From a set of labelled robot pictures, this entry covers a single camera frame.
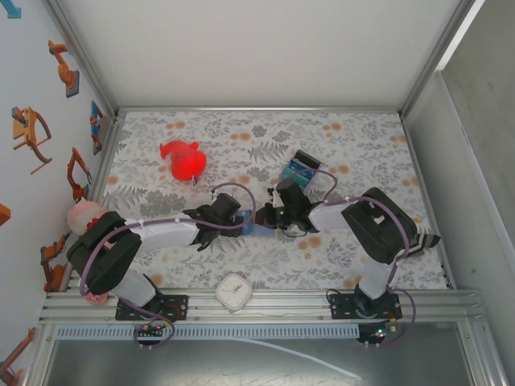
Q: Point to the teal black small box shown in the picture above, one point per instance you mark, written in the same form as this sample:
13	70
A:
306	173

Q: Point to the aluminium frame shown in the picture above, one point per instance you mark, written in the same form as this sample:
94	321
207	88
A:
257	108

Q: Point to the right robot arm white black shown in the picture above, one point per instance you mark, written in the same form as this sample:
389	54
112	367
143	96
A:
330	215

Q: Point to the dark blue card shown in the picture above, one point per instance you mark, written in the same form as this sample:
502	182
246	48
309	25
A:
301	165

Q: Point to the pink donut toy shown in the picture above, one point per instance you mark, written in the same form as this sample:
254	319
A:
96	299

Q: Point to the floral printed table cloth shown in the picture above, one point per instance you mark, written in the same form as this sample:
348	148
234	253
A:
281	261

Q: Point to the white square clock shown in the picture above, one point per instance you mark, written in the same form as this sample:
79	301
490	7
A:
234	292

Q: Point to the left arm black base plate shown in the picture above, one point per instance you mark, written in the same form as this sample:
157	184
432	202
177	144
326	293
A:
177	307

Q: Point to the red plush toy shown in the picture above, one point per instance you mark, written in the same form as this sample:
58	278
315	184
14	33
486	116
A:
187	163

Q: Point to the teal green card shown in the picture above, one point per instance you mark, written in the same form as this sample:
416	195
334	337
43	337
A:
291	175

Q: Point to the striped sock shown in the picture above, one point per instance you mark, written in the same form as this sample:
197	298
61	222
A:
426	241

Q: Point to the teal wall sticker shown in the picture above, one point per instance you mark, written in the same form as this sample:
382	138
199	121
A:
14	12

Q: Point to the dark grey VIP card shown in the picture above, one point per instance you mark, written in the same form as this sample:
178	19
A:
309	158

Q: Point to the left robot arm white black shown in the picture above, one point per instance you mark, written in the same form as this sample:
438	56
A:
165	233

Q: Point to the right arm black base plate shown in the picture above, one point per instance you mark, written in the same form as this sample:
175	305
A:
342	307

